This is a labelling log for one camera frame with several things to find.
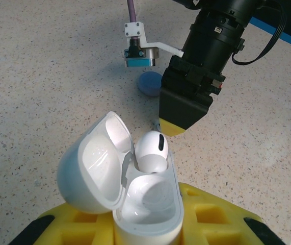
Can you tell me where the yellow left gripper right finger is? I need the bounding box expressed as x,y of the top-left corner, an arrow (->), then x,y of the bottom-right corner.
177,181 -> 286,245

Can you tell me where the white wireless earbud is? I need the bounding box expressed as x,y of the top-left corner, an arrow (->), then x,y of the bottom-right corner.
134,130 -> 169,174

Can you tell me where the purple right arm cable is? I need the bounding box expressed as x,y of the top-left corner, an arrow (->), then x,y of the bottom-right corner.
126,0 -> 136,26

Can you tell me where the round purple earbud case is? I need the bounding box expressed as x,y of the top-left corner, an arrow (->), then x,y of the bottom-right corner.
136,71 -> 163,97

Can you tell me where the white earbud charging case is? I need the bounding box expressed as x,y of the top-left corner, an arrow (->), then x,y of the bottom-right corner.
56,111 -> 183,245

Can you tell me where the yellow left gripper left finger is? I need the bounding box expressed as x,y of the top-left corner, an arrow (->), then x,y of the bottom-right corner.
7,203 -> 117,245

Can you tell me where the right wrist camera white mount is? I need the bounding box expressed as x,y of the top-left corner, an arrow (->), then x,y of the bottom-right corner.
123,21 -> 186,68

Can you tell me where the thin black right gripper cable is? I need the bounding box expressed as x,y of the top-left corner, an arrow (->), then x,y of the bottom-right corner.
231,2 -> 288,65

